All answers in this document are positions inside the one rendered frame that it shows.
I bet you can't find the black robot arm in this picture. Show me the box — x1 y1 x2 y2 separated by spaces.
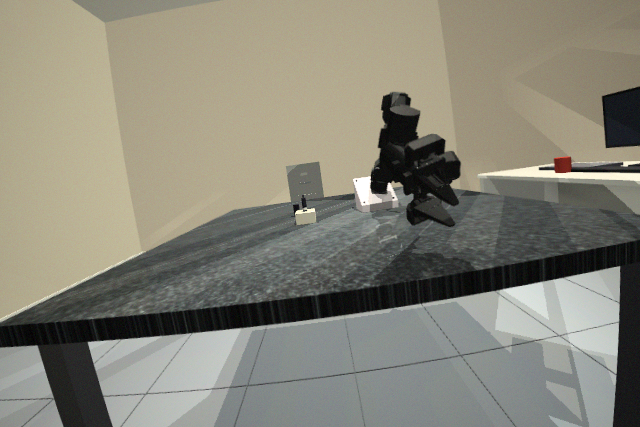
370 92 461 194

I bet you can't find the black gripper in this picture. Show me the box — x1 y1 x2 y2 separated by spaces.
390 134 459 227

